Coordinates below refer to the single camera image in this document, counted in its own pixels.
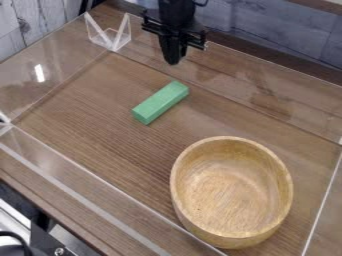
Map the black cable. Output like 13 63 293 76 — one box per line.
0 230 32 256

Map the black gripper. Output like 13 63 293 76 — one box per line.
142 0 208 65

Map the black metal bracket with bolt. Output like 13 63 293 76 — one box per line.
29 223 75 256

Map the oval wooden bowl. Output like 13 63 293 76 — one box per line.
170 136 294 249

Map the clear acrylic corner bracket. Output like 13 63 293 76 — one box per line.
84 12 131 52

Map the green rectangular block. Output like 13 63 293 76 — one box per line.
131 81 190 125

